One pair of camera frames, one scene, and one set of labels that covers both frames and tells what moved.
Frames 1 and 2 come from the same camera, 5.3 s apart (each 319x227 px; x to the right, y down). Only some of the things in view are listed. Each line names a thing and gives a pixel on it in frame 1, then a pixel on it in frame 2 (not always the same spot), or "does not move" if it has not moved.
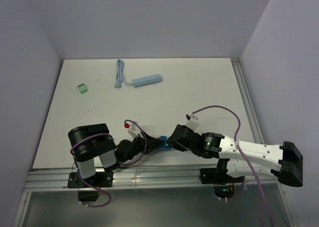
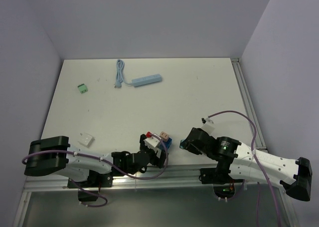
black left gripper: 152,143 -> 158,161
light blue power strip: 146,80 does not move
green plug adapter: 82,88 does not move
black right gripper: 173,143 -> 189,146
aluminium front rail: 170,179 does not move
